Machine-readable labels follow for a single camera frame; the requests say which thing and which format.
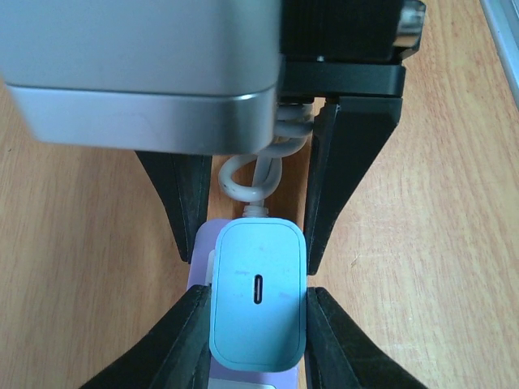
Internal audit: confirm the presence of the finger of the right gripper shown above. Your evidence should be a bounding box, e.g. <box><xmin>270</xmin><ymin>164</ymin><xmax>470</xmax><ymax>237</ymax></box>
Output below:
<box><xmin>135</xmin><ymin>151</ymin><xmax>212</xmax><ymax>263</ymax></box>

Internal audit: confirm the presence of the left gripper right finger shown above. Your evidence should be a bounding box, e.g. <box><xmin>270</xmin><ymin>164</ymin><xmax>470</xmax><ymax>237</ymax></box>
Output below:
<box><xmin>304</xmin><ymin>287</ymin><xmax>425</xmax><ymax>389</ymax></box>

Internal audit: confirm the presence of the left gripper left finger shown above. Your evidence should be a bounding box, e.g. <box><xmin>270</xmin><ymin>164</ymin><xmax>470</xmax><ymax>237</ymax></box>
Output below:
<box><xmin>82</xmin><ymin>285</ymin><xmax>211</xmax><ymax>389</ymax></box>

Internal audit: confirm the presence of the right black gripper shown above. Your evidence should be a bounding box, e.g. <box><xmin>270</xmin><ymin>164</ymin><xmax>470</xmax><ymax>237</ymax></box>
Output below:
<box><xmin>279</xmin><ymin>0</ymin><xmax>427</xmax><ymax>276</ymax></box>

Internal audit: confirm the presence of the purple power strip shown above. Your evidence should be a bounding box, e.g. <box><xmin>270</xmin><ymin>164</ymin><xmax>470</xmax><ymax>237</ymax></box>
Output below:
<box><xmin>186</xmin><ymin>217</ymin><xmax>301</xmax><ymax>389</ymax></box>

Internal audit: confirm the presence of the light blue plug adapter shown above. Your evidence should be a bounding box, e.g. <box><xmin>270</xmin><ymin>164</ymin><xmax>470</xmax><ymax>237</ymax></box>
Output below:
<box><xmin>208</xmin><ymin>217</ymin><xmax>308</xmax><ymax>372</ymax></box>

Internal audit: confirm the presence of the aluminium front rail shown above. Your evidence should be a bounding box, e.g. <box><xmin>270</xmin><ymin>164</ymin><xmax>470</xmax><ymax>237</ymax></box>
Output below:
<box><xmin>480</xmin><ymin>0</ymin><xmax>519</xmax><ymax>105</ymax></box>

